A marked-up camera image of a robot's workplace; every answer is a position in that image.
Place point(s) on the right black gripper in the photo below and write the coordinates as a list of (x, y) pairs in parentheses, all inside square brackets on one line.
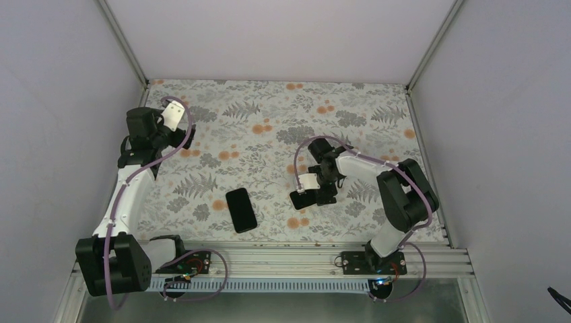
[(332, 191)]

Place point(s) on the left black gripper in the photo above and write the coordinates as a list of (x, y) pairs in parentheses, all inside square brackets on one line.
[(178, 138)]

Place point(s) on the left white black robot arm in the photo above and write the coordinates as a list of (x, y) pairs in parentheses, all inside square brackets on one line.
[(112, 261)]

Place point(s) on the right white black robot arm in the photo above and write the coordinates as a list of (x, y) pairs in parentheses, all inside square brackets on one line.
[(408, 200)]

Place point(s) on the black phone on mat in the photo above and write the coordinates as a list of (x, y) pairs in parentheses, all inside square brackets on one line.
[(241, 210)]

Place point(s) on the floral patterned table mat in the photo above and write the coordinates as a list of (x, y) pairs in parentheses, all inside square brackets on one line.
[(249, 135)]

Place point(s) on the black object at edge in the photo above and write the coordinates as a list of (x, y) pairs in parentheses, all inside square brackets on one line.
[(560, 299)]

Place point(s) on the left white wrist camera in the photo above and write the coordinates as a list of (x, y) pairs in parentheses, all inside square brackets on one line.
[(172, 114)]

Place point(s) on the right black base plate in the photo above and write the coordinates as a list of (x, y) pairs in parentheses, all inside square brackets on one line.
[(362, 263)]

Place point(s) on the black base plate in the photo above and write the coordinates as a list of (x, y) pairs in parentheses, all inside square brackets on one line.
[(195, 264), (362, 263)]

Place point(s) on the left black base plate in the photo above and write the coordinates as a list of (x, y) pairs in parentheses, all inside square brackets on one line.
[(195, 264)]

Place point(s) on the aluminium rail frame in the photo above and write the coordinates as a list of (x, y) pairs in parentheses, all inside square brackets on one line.
[(297, 282)]

